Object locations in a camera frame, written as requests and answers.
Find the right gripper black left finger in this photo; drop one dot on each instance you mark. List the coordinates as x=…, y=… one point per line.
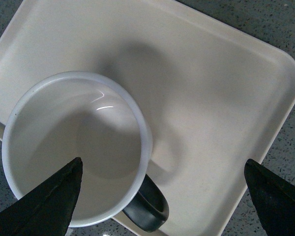
x=46, y=210

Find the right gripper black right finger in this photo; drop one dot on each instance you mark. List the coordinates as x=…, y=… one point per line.
x=273, y=198

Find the beige rectangular plastic tray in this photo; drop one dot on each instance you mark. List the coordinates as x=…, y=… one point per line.
x=213, y=95

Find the white smiley mug black handle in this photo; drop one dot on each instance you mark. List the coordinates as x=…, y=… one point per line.
x=86, y=115

